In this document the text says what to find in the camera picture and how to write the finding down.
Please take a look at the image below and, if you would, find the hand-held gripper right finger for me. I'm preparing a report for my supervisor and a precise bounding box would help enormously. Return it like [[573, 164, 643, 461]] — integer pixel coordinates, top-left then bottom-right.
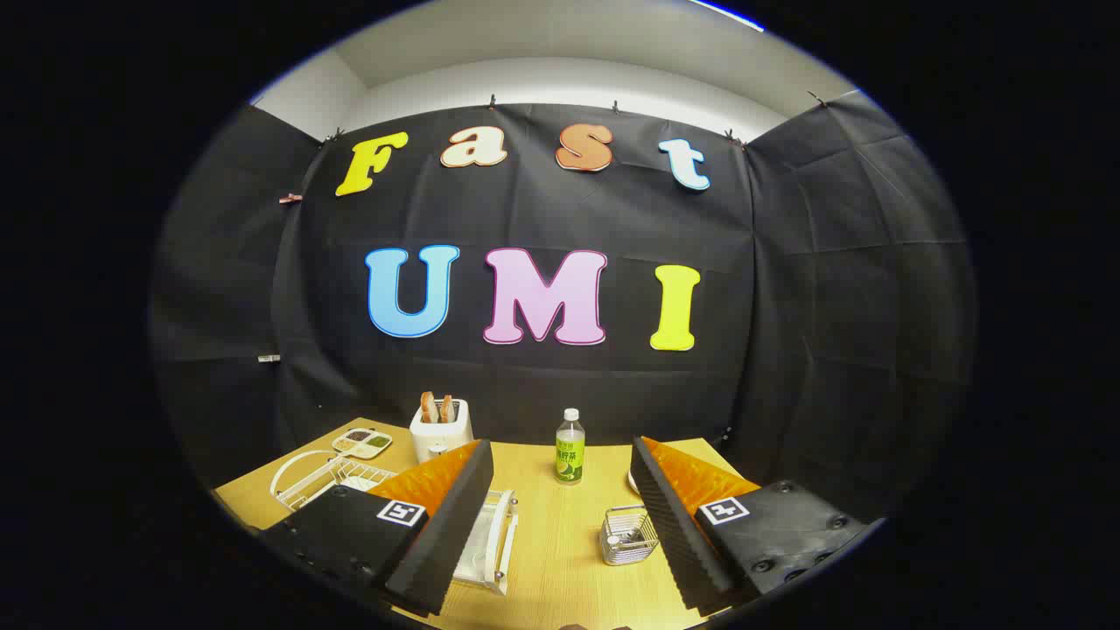
[[630, 436, 880, 616]]

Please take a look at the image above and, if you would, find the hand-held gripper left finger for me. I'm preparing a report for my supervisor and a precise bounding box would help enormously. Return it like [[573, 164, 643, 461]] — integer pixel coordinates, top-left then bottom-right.
[[261, 439, 495, 618]]

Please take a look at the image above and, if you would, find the metal wire basket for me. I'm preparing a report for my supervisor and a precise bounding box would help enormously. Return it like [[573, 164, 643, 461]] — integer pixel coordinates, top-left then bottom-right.
[[600, 505, 660, 566]]

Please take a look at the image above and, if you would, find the white wire dish rack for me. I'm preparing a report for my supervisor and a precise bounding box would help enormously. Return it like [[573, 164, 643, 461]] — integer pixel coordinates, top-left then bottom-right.
[[269, 450, 519, 598]]

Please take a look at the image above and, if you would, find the divided white condiment dish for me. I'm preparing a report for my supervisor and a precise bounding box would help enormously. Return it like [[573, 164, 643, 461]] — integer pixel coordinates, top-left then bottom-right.
[[332, 427, 393, 459]]

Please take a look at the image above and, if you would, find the white toaster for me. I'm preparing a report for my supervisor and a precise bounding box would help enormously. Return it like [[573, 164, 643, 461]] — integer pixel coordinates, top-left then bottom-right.
[[409, 398, 474, 463]]

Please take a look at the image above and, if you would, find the green label drink bottle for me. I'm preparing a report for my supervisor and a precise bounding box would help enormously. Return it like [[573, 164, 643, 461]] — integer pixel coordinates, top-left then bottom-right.
[[555, 408, 585, 486]]

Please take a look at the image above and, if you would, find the black backdrop cloth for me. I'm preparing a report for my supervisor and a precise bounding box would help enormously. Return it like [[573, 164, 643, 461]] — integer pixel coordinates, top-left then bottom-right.
[[149, 92, 977, 526]]

